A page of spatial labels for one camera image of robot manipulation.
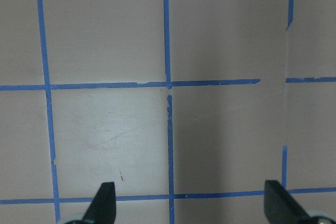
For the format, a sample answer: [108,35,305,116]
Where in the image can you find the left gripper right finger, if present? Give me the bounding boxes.
[264,180,335,224]

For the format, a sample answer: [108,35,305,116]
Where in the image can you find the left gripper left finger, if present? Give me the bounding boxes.
[62,182,117,224]

